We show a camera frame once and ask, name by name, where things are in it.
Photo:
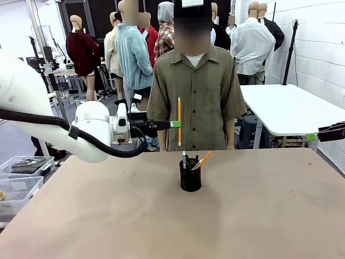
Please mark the white shirt mannequin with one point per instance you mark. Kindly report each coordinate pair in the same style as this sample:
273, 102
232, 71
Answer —
252, 43

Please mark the black cap white label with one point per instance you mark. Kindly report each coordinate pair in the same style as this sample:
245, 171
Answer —
192, 8

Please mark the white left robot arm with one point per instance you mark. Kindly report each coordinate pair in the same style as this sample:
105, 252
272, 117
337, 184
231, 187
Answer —
24, 108

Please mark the light blue fleece mannequin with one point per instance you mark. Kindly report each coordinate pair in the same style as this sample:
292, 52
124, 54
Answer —
133, 59

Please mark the black jacket mannequin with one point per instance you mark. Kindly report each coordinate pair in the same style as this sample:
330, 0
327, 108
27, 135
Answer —
221, 35

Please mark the black tripod stand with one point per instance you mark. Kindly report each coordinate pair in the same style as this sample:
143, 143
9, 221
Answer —
292, 46

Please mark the wooden pallet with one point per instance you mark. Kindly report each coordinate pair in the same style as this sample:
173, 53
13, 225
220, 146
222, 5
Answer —
288, 142

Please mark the black suit mannequin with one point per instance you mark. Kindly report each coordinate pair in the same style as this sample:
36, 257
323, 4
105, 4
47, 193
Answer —
277, 35

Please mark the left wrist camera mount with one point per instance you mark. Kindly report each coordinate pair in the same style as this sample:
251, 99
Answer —
136, 102

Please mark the white rounded table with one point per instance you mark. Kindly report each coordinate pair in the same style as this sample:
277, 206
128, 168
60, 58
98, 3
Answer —
291, 108

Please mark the red jacket mannequin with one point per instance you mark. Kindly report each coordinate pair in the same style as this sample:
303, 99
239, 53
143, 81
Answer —
151, 40

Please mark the clear plastic bin with tray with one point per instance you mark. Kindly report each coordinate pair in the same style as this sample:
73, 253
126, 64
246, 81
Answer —
47, 164

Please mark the black pen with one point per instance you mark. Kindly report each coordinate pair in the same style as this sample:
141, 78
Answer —
188, 162

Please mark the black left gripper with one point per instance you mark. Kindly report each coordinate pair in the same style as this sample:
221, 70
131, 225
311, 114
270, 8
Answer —
141, 125

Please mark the black mesh pen holder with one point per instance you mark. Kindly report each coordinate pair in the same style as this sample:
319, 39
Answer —
190, 179

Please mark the right gripper black green finger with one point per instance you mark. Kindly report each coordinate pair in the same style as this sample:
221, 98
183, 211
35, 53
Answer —
335, 127
328, 136

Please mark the yellow pencil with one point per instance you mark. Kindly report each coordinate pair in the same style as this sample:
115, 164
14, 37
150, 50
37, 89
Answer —
179, 113

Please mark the person in olive shirt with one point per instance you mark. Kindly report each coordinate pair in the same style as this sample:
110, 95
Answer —
199, 94

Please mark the maroon sweater mannequin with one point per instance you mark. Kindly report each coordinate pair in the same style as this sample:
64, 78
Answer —
82, 54

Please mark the metal mannequin base plate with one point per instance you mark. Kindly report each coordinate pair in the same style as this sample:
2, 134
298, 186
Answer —
121, 143

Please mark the plaid hooded shirt mannequin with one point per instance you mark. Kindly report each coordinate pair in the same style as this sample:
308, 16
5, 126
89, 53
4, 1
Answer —
164, 40

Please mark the orange pencil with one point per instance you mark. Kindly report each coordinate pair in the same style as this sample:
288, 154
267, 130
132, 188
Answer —
205, 158

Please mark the black backpack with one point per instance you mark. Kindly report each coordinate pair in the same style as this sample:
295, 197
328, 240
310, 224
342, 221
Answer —
56, 153

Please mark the person's left forearm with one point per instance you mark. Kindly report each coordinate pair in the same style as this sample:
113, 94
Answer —
230, 135

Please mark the white floor storage bin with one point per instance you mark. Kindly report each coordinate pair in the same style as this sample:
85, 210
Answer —
80, 100

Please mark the grey metal tray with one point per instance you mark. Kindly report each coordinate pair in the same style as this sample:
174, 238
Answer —
28, 164

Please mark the large clear plastic bin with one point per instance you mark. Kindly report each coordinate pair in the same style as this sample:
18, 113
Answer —
19, 191

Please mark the cream jacket mannequin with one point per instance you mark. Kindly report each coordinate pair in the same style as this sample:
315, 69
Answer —
111, 51

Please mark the white pen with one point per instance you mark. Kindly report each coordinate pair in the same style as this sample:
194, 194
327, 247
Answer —
184, 159

